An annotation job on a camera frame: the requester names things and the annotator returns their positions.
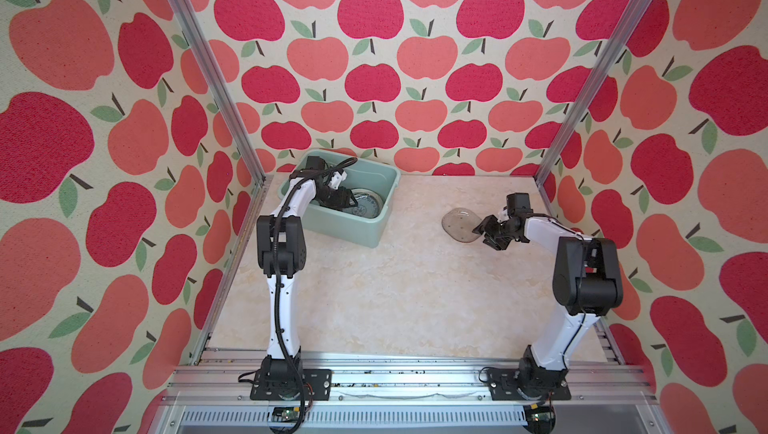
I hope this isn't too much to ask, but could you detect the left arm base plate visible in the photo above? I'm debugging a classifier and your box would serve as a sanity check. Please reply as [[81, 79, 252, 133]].
[[249, 368, 333, 401]]

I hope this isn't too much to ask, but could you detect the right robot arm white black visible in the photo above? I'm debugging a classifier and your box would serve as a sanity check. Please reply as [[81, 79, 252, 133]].
[[472, 193, 624, 375]]

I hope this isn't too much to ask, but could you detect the brown speckled square plate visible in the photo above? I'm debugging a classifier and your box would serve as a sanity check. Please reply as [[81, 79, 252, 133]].
[[441, 207, 482, 243]]

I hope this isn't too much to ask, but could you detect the clear glass textured plate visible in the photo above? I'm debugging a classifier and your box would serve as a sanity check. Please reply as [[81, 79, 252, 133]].
[[345, 188, 385, 219]]

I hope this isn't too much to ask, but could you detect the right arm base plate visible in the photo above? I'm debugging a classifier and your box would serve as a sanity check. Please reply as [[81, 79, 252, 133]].
[[479, 367, 572, 402]]

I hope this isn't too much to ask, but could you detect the left aluminium corner post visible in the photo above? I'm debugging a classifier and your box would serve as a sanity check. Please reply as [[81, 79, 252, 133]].
[[168, 0, 268, 189]]

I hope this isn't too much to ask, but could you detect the aluminium front rail frame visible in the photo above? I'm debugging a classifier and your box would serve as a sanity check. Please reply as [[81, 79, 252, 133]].
[[148, 348, 672, 433]]

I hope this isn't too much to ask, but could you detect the aluminium corner post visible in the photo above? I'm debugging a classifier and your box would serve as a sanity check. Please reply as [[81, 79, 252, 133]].
[[534, 0, 653, 190], [168, 0, 268, 189]]

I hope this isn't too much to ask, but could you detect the mint green plastic bin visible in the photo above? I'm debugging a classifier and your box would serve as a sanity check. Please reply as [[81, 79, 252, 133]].
[[256, 150, 401, 248]]

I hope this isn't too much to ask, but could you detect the right aluminium corner post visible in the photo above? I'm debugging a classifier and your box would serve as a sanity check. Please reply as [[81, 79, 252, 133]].
[[534, 0, 653, 190]]

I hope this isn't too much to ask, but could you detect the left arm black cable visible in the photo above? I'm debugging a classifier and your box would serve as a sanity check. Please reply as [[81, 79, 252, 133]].
[[271, 156, 359, 434]]

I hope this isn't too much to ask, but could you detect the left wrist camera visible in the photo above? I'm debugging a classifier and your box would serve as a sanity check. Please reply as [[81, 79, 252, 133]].
[[326, 171, 347, 190]]

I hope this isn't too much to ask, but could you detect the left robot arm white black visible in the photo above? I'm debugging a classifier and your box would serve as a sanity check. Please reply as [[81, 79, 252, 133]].
[[256, 155, 357, 383]]

